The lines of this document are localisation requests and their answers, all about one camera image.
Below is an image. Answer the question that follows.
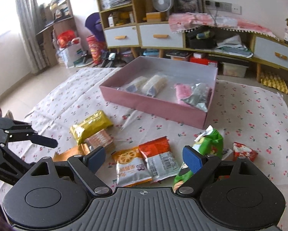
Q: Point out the green snack packet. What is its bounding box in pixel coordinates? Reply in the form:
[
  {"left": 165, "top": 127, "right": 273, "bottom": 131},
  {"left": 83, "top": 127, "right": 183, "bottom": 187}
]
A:
[{"left": 173, "top": 125, "right": 223, "bottom": 192}]

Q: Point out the white desk fan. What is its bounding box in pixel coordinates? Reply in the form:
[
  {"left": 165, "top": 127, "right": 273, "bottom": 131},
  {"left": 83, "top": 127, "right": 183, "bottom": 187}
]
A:
[{"left": 152, "top": 0, "right": 173, "bottom": 12}]

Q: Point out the red snack bag on floor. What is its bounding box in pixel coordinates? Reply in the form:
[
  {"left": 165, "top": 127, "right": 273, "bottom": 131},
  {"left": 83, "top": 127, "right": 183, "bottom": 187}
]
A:
[{"left": 87, "top": 35, "right": 106, "bottom": 66}]

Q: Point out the yellow egg tray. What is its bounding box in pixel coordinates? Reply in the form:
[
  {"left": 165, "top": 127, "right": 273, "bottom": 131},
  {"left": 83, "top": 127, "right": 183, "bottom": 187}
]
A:
[{"left": 260, "top": 71, "right": 288, "bottom": 94}]

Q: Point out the red silver snack packet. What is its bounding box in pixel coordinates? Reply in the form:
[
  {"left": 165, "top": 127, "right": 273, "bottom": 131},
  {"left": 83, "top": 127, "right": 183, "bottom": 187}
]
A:
[{"left": 139, "top": 136, "right": 179, "bottom": 184}]

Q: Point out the wall power socket strip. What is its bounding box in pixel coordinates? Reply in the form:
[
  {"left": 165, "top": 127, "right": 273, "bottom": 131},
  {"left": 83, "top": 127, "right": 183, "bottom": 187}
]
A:
[{"left": 204, "top": 0, "right": 242, "bottom": 15}]

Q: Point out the lotus root chip packet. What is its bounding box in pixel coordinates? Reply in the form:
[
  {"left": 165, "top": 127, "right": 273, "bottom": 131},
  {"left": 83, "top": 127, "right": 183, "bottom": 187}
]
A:
[{"left": 112, "top": 146, "right": 152, "bottom": 187}]

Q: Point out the clear plastic storage bin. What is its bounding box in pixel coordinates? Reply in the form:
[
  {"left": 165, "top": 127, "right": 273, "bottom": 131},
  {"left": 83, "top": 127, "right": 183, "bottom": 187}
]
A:
[{"left": 223, "top": 63, "right": 248, "bottom": 78}]

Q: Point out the red storage box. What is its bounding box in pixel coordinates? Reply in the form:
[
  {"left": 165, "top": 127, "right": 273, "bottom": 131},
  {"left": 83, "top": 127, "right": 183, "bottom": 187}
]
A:
[{"left": 189, "top": 56, "right": 218, "bottom": 67}]

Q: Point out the cherry print floral cloth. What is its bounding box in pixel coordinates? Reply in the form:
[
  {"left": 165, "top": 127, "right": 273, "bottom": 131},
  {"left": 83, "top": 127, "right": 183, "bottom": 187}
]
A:
[{"left": 9, "top": 68, "right": 288, "bottom": 230}]

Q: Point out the orange cracker pack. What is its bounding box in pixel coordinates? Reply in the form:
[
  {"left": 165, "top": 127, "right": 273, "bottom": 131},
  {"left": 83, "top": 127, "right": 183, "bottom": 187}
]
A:
[{"left": 84, "top": 130, "right": 115, "bottom": 153}]

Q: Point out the silver white snack packet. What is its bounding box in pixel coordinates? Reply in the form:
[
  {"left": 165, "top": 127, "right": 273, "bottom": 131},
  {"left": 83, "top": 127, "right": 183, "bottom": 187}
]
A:
[{"left": 181, "top": 83, "right": 211, "bottom": 113}]

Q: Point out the yellow snack packet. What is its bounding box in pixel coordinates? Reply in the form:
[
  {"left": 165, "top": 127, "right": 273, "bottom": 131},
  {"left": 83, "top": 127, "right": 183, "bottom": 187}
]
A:
[{"left": 70, "top": 110, "right": 113, "bottom": 145}]

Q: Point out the grey window curtain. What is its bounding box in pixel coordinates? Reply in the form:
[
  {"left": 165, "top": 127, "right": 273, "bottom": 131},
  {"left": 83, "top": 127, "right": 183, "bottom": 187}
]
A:
[{"left": 16, "top": 0, "right": 48, "bottom": 74}]

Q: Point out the wooden tv cabinet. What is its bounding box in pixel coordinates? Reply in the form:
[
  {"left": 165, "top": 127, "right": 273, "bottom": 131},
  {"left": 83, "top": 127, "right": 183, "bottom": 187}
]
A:
[{"left": 137, "top": 14, "right": 288, "bottom": 81}]

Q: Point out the gold brown snack packet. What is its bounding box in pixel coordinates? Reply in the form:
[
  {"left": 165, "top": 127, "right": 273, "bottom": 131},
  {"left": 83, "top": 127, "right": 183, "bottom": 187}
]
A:
[{"left": 53, "top": 143, "right": 90, "bottom": 162}]

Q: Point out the tall wooden shelf cabinet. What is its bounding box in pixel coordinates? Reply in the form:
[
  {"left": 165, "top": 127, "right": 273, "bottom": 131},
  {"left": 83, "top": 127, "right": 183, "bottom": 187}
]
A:
[{"left": 97, "top": 0, "right": 146, "bottom": 58}]

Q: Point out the white shopping bag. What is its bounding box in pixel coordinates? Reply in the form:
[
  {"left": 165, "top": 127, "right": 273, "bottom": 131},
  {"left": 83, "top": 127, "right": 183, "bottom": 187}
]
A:
[{"left": 57, "top": 30, "right": 83, "bottom": 68}]

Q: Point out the pink wafer snack pack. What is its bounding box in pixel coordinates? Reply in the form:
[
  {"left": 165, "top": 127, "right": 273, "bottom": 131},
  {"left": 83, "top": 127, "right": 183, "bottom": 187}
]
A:
[{"left": 174, "top": 84, "right": 192, "bottom": 106}]

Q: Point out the red small snack packet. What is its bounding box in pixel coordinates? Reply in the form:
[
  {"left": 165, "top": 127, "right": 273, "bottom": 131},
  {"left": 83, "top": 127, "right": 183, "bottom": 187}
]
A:
[{"left": 233, "top": 142, "right": 258, "bottom": 162}]

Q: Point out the pink cloth on cabinet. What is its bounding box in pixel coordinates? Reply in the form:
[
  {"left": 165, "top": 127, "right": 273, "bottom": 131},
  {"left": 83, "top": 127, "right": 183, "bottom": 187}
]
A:
[{"left": 168, "top": 13, "right": 280, "bottom": 41}]

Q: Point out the clear bag white bread snack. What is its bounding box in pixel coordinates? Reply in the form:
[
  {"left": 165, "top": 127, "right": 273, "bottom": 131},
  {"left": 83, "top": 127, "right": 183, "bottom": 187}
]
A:
[{"left": 124, "top": 76, "right": 148, "bottom": 93}]

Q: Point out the pink cardboard box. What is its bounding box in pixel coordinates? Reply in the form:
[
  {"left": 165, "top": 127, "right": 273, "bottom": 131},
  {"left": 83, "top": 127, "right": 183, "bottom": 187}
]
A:
[{"left": 100, "top": 56, "right": 218, "bottom": 129}]

